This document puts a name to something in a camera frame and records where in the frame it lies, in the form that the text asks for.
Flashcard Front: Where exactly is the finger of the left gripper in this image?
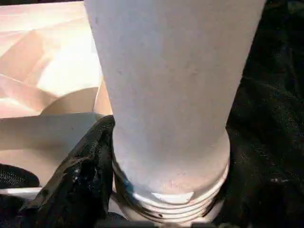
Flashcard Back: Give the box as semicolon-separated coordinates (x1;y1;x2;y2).
0;163;40;190

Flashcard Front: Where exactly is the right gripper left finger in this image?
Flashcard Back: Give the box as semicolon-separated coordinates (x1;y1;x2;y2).
19;115;117;228

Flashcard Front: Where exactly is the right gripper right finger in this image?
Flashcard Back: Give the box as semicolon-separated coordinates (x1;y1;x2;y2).
218;133;300;228

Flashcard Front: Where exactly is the white plastic table top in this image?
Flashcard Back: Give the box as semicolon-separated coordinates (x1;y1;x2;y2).
0;0;115;209

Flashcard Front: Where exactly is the white plastic table leg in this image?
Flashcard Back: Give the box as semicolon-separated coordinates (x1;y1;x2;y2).
84;0;266;225

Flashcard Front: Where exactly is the black table mat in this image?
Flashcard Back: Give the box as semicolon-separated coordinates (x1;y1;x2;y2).
0;0;304;228

